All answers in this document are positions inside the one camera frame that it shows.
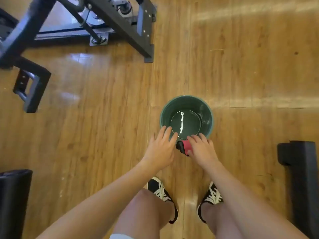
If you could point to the person's right hand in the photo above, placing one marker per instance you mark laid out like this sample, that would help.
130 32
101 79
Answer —
204 151

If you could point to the person's left hand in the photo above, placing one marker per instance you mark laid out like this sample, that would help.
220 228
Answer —
158 151

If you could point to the pink cleaning cloth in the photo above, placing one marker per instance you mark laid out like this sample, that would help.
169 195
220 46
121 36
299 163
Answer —
187 145

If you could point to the person's left forearm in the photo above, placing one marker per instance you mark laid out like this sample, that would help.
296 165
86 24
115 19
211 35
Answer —
99 206

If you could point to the person's right forearm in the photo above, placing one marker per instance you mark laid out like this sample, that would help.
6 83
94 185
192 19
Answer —
249 206

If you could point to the person's left black shoe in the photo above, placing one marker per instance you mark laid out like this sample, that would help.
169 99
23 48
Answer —
157 187

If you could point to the person's black shoe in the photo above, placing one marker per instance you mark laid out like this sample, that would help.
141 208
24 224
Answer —
213 195
157 187

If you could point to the person's right black shoe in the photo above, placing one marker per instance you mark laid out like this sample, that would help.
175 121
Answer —
213 195

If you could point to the person's left leg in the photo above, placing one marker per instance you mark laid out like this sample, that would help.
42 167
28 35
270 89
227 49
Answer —
142 214

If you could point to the person's leg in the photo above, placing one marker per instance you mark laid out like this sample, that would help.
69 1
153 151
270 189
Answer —
222 224
142 214

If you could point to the person's right leg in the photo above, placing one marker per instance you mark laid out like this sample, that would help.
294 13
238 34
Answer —
222 224

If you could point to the person's white shorts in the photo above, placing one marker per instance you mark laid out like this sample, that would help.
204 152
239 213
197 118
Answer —
119 237

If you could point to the dark green plastic bucket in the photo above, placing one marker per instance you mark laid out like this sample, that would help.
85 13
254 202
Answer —
199 109

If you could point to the black gym bench pad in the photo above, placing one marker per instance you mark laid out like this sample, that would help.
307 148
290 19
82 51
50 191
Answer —
304 181
14 206

